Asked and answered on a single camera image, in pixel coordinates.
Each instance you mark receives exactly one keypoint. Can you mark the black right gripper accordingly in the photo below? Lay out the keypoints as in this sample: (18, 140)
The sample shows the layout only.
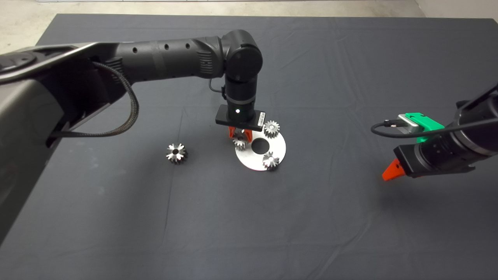
(432, 157)

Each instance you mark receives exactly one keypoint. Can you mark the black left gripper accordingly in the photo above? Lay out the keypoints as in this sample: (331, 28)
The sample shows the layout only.
(238, 116)

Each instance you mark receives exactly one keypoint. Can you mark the small steel gear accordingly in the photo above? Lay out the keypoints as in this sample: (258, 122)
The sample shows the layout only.
(271, 163)
(271, 132)
(240, 144)

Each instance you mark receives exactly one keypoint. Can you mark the large steel gear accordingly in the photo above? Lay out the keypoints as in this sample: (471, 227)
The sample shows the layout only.
(182, 156)

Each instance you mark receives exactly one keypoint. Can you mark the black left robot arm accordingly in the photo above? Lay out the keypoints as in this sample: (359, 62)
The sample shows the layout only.
(167, 58)

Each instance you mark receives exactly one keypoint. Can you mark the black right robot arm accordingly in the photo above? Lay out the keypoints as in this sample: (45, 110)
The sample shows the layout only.
(482, 132)

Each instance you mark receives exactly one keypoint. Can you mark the round metal plate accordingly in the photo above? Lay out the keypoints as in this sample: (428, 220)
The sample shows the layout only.
(253, 161)

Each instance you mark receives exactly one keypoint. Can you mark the dark grey table cloth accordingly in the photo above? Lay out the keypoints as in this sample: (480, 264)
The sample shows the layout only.
(350, 77)

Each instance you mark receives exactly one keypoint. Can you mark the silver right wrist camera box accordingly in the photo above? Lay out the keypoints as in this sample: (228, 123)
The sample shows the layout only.
(410, 126)

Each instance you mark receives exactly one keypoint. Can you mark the green right camera mount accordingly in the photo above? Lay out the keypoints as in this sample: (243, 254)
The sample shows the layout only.
(428, 126)

